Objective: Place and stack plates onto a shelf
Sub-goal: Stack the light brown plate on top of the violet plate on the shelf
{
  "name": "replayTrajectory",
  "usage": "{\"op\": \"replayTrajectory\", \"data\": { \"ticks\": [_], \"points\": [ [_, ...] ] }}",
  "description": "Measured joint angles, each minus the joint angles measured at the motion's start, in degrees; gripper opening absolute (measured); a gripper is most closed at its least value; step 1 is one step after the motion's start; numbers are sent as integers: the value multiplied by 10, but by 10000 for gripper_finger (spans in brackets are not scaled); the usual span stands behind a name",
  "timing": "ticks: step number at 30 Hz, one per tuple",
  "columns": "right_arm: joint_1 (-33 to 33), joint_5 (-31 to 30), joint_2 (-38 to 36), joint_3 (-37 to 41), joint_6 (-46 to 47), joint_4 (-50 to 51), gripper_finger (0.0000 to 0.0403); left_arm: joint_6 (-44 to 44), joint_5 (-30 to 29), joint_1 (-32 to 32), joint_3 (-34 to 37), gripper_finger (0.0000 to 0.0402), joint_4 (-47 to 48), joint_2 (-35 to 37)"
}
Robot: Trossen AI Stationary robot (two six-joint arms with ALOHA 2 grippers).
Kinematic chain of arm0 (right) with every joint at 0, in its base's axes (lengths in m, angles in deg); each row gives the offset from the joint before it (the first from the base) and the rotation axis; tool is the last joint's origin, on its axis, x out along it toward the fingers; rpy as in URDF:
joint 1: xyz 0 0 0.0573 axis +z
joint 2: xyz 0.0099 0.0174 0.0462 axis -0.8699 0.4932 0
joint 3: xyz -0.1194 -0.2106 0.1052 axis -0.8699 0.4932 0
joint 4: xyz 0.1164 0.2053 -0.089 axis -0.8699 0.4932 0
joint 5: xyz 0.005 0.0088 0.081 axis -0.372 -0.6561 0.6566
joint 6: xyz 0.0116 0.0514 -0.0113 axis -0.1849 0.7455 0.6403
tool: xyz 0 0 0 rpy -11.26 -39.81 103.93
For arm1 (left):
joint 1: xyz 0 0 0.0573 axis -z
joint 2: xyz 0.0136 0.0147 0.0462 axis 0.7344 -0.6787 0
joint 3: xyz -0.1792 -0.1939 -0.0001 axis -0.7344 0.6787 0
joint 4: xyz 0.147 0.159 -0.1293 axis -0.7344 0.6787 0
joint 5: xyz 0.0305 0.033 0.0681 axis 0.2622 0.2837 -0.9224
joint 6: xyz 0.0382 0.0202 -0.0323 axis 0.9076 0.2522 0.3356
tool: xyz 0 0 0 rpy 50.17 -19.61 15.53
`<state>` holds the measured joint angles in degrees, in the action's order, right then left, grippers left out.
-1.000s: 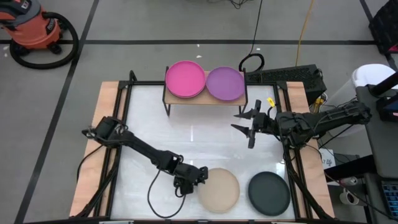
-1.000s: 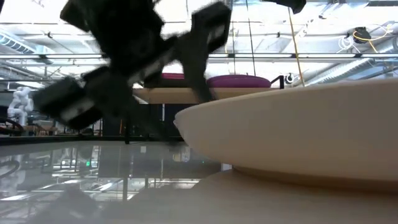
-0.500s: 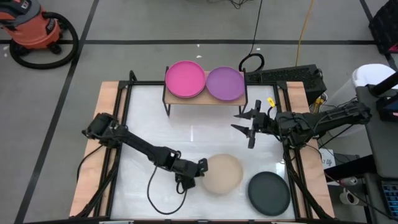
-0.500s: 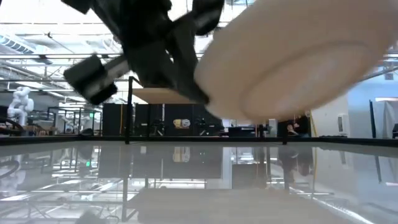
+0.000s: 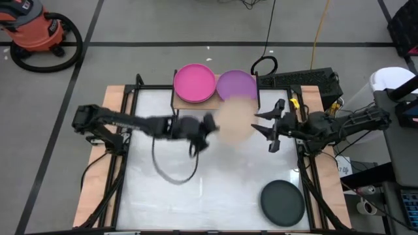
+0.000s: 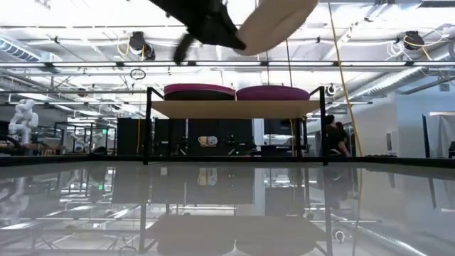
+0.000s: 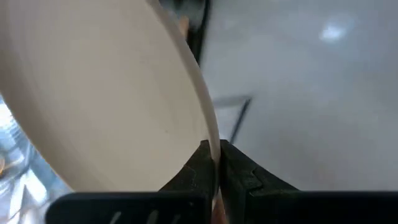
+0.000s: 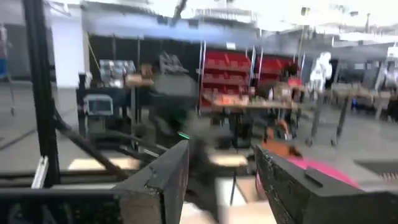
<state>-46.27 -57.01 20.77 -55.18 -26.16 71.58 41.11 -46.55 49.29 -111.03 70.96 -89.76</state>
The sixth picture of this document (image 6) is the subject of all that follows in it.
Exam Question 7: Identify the magenta bowl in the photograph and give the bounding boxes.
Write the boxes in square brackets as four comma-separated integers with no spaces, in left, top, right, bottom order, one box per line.
[235,85,311,102]

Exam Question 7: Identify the white cabinet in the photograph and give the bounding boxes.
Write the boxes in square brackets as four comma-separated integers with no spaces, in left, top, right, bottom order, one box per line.
[422,112,455,159]

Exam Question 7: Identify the person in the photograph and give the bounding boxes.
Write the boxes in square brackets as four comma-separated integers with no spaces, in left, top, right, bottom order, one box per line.
[325,114,351,157]

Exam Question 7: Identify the yellow hanging cable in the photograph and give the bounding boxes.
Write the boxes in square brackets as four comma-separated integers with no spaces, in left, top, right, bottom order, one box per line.
[326,0,364,158]

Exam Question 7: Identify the wooden shelf with black frame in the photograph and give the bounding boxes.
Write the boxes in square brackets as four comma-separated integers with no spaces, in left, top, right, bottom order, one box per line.
[143,85,330,166]

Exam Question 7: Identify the silver ventilation duct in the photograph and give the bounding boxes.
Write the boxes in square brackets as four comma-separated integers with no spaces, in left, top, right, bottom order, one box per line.
[0,37,63,74]
[358,42,455,99]

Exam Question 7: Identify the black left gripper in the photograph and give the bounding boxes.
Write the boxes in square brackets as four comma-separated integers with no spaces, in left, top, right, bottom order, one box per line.
[148,0,247,65]

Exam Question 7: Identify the black hanging cable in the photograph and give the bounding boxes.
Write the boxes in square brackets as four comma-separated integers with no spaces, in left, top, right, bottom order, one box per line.
[285,38,294,88]

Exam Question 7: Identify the black cage frame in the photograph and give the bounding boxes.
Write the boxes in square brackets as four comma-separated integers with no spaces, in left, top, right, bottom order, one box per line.
[53,122,117,156]

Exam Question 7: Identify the dark cabinets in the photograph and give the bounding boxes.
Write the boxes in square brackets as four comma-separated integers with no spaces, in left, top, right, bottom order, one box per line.
[117,117,255,156]

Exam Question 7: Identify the pink plastic plate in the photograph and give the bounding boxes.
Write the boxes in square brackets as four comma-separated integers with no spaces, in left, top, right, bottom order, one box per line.
[163,83,237,97]

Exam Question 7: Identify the cream plastic plate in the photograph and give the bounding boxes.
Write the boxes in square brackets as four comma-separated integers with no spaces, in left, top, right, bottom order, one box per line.
[234,0,320,57]

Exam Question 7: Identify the black ceiling cable reel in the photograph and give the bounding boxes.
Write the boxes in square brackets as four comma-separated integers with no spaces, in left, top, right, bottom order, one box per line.
[128,31,156,60]
[403,30,426,51]

